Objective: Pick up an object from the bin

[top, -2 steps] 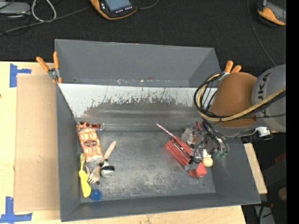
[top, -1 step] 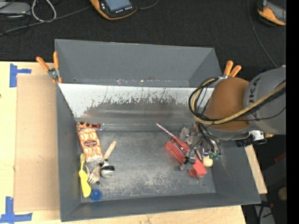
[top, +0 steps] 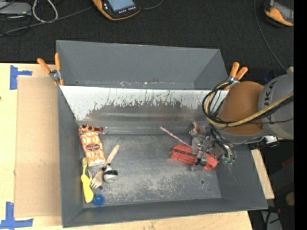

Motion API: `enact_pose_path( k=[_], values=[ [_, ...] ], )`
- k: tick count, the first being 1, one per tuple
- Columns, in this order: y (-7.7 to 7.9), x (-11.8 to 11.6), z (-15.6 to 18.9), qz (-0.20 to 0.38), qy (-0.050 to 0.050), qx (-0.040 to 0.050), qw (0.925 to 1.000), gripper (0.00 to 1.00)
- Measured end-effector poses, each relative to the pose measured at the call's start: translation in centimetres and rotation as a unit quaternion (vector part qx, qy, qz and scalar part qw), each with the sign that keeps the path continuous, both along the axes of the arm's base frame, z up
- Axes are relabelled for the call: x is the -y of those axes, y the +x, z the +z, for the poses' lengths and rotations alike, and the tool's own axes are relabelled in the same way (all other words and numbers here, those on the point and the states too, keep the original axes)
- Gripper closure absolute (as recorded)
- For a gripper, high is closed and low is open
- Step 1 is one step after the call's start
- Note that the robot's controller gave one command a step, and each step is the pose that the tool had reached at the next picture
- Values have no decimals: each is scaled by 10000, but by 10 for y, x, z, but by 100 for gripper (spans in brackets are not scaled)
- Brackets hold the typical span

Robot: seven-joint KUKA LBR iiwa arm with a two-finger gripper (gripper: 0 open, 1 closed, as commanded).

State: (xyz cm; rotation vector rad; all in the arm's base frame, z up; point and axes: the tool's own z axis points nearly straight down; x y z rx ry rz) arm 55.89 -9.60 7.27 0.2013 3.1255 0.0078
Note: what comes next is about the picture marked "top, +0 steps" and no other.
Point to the wooden fork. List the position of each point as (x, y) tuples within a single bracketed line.
[(96, 180)]

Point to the pink striped stick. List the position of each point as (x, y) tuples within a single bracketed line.
[(173, 135)]

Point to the black and white toy animal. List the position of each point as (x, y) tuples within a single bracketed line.
[(109, 174)]

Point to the orange and white packet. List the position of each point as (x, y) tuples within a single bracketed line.
[(92, 148)]

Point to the blue bottle cap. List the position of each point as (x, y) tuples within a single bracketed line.
[(98, 200)]

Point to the black cylinder on white bracket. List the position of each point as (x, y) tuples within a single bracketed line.
[(269, 140)]

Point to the grey metal bin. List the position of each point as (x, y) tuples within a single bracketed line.
[(148, 176)]

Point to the wooden spoon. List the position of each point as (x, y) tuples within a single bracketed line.
[(112, 153)]

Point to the yellow toothbrush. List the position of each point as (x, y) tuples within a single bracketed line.
[(86, 188)]

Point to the red ribbed flat block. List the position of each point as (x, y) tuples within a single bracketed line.
[(182, 155)]

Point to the brown cardboard board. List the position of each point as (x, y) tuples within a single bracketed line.
[(36, 140)]

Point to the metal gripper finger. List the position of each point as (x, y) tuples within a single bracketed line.
[(197, 144), (200, 165)]

